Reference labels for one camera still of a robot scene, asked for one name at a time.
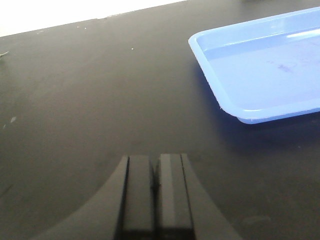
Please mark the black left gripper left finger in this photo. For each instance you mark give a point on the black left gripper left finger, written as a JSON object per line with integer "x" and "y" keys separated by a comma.
{"x": 122, "y": 209}

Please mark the blue plastic tray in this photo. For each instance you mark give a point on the blue plastic tray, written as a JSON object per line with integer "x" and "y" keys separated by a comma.
{"x": 264, "y": 69}

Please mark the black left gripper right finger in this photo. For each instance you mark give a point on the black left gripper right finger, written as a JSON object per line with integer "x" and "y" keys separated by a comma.
{"x": 184, "y": 210}

